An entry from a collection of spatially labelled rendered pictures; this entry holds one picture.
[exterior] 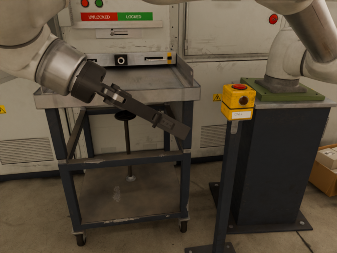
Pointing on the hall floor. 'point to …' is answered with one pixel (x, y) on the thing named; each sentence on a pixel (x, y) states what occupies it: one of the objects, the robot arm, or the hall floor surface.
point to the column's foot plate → (300, 226)
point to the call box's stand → (224, 193)
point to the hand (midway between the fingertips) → (172, 126)
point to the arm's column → (275, 163)
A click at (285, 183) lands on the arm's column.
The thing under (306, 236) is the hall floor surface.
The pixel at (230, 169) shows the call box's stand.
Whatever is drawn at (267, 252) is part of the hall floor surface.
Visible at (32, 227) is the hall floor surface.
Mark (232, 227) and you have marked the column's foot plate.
